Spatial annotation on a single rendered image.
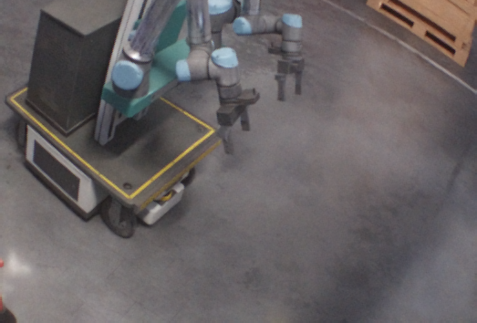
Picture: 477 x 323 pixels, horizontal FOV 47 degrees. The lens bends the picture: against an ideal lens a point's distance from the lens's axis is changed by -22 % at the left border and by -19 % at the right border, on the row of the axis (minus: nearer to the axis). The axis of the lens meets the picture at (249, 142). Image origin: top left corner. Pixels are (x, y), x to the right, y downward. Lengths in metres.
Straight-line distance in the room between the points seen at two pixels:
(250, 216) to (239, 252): 0.26
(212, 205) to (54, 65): 1.08
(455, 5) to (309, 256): 3.57
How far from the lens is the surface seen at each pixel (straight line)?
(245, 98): 2.07
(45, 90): 2.68
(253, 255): 2.89
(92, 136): 2.70
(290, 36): 2.45
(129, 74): 2.05
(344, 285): 2.94
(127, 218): 2.63
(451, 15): 5.95
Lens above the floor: 2.00
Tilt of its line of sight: 35 degrees down
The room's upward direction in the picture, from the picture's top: 21 degrees clockwise
